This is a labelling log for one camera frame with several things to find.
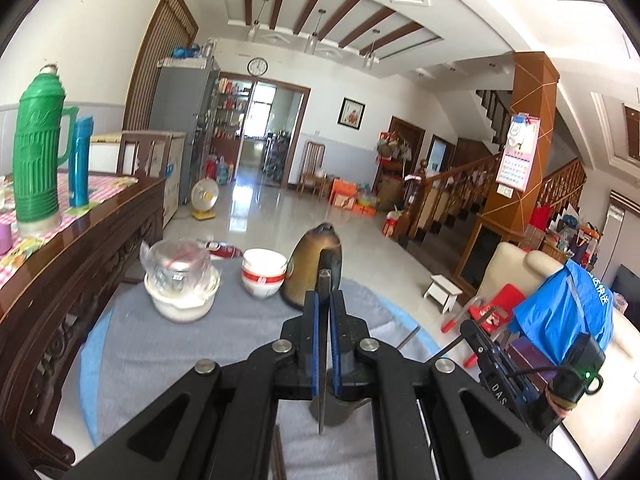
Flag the gold and black electric kettle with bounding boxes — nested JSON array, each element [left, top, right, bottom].
[[280, 222, 343, 311]]

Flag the cluttered wooden shelf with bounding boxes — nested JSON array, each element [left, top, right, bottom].
[[376, 131, 416, 211]]

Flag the black cable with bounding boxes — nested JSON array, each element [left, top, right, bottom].
[[502, 366, 566, 380]]

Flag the blue jacket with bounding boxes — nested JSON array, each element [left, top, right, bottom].
[[510, 260, 616, 366]]

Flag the dark carved wooden sideboard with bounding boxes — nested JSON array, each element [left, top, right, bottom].
[[0, 175, 166, 478]]

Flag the light blue table cloth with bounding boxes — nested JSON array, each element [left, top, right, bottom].
[[79, 285, 441, 431]]

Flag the blue thermos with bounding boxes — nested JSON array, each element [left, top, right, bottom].
[[67, 116, 95, 208]]

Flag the shelf of bottles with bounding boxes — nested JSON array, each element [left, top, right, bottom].
[[212, 77, 251, 161]]

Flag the wooden stair railing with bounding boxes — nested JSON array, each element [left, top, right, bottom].
[[407, 152, 503, 241]]

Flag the glass pendant lamp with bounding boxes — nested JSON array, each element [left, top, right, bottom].
[[306, 9, 326, 55], [362, 29, 382, 70], [248, 0, 269, 41]]

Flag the red packet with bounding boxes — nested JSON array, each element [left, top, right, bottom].
[[197, 240, 244, 260]]

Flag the framed wall picture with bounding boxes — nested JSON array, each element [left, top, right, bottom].
[[338, 97, 366, 128]]

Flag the metal kitchen rack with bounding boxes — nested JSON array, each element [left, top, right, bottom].
[[262, 132, 291, 181]]

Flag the dark wooden chair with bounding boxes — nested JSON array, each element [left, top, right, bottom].
[[502, 335, 556, 376]]

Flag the white chest freezer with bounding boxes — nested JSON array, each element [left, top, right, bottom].
[[89, 130, 187, 228]]

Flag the grey refrigerator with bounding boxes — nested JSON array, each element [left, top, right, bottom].
[[150, 57, 221, 206]]

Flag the dark metal chopstick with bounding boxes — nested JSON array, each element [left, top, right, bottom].
[[431, 337, 463, 362]]

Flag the brown wooden door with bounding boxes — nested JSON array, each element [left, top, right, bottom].
[[122, 0, 199, 133]]

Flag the light wooden chair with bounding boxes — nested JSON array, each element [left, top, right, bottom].
[[299, 141, 327, 197]]

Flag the red white carton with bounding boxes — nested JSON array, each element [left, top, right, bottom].
[[382, 209, 405, 238]]

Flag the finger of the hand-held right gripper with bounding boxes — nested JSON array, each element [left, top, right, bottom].
[[459, 319, 502, 367]]

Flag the orange wooden pillar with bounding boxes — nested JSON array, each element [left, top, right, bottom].
[[480, 51, 560, 236]]

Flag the wall calendar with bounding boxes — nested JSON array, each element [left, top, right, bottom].
[[495, 112, 542, 192]]

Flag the brown slatted wooden chair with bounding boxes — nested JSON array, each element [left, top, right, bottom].
[[117, 130, 173, 178]]

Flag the cream sofa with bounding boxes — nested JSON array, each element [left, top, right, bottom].
[[477, 242, 640, 476]]

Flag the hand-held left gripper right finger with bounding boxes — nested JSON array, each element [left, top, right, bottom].
[[330, 290, 583, 480]]

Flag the pink checked cloth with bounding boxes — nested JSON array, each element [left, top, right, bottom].
[[0, 170, 138, 291]]

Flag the red banded white bowl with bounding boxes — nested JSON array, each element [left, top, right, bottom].
[[242, 267, 287, 301]]

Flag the red plastic chair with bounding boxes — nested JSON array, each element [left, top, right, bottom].
[[441, 284, 526, 368]]

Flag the white standing air conditioner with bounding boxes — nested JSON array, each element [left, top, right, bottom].
[[602, 190, 628, 261]]

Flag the green thermos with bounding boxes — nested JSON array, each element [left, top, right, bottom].
[[12, 62, 81, 236]]

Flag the pile of gift bags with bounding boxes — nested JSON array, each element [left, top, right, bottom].
[[530, 202, 608, 266]]

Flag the grey table cloth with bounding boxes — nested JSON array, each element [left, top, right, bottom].
[[95, 257, 441, 480]]

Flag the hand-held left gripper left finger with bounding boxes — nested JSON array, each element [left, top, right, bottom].
[[65, 291, 321, 480]]

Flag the small white stool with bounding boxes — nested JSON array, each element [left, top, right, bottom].
[[424, 274, 463, 315]]

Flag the wooden doorway frame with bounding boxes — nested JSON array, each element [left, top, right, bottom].
[[217, 72, 311, 191]]

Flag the orange boxes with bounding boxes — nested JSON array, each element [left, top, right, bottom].
[[330, 177, 378, 217]]

